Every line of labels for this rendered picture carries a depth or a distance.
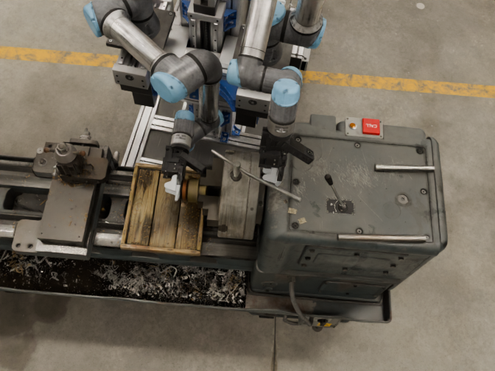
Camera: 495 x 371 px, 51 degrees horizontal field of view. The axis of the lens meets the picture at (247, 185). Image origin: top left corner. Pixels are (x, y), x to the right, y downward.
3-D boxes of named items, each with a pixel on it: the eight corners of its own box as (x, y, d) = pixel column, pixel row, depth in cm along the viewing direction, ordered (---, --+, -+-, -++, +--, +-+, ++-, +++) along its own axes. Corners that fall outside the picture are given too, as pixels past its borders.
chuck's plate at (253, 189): (255, 176, 210) (262, 136, 182) (250, 251, 197) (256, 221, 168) (247, 175, 210) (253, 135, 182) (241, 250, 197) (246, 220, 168)
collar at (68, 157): (79, 145, 189) (76, 140, 186) (74, 164, 186) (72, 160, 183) (57, 143, 189) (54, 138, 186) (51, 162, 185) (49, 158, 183)
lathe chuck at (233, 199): (247, 175, 210) (253, 135, 182) (241, 250, 197) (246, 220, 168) (225, 173, 210) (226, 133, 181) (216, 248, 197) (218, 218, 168)
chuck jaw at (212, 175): (230, 183, 190) (233, 152, 186) (230, 188, 186) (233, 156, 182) (200, 180, 190) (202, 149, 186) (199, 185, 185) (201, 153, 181)
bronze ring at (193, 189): (207, 174, 187) (181, 172, 187) (205, 198, 183) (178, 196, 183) (208, 185, 195) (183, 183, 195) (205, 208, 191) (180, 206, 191)
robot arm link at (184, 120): (195, 121, 206) (195, 109, 199) (192, 145, 202) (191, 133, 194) (175, 118, 206) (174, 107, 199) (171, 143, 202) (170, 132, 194)
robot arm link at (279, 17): (253, 18, 201) (256, -8, 189) (287, 26, 200) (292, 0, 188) (246, 42, 196) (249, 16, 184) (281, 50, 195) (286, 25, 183)
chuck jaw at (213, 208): (230, 196, 185) (227, 223, 177) (229, 205, 189) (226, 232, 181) (198, 193, 185) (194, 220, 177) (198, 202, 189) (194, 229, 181)
